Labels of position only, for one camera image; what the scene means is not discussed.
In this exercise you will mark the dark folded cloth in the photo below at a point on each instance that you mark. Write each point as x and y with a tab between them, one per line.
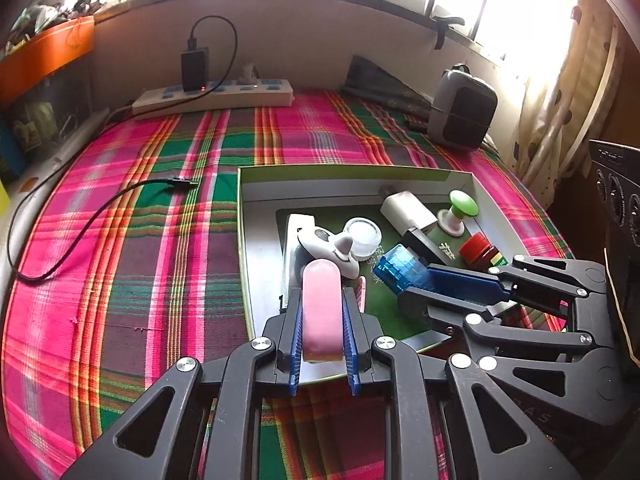
380	85

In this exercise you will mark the white grey knobbed gadget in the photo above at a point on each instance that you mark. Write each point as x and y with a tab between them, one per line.
320	245

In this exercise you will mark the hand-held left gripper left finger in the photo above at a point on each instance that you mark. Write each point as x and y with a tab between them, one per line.
297	345

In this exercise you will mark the green-topped white knob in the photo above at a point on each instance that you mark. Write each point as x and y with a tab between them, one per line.
462	202

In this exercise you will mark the white charger adapter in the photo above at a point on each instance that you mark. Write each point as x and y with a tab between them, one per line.
405	210

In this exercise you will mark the blue storage box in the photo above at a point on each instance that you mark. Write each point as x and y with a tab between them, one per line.
10	150

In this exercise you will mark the orange plastic basket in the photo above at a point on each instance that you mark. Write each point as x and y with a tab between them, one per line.
45	55

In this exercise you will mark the red-lid green-label bottle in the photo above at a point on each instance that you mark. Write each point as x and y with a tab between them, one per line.
477	250

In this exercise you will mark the silver black lighter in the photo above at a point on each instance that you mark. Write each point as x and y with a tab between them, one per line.
295	260

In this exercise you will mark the black charger adapter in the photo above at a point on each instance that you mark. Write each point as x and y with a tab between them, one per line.
195	67

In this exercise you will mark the small clear plastic jar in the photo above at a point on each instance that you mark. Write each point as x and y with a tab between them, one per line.
364	235

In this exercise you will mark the black rectangular block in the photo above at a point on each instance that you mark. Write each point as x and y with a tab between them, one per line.
430	247

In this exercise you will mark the white power strip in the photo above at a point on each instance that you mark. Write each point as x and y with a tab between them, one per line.
240	97

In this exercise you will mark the black hook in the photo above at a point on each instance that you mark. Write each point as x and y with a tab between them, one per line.
440	30

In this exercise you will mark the cream patterned curtain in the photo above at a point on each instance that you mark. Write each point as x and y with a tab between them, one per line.
565	35

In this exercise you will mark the pink green plaid cloth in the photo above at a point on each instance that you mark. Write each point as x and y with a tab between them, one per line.
125	310

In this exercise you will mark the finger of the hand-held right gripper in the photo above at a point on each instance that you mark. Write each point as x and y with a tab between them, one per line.
465	280
430	305

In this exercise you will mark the grey black speaker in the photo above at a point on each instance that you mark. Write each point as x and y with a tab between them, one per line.
460	110

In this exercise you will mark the blue transparent plastic box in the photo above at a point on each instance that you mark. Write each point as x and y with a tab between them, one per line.
400	267

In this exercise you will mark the pile of crumpled clutter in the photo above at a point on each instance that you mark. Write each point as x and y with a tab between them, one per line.
40	15

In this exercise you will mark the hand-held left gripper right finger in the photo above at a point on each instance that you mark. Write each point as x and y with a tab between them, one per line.
352	345

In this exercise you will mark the pink plastic clip case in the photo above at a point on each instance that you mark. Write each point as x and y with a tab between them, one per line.
322	310

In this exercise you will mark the green cardboard box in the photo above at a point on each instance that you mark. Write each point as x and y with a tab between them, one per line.
260	240

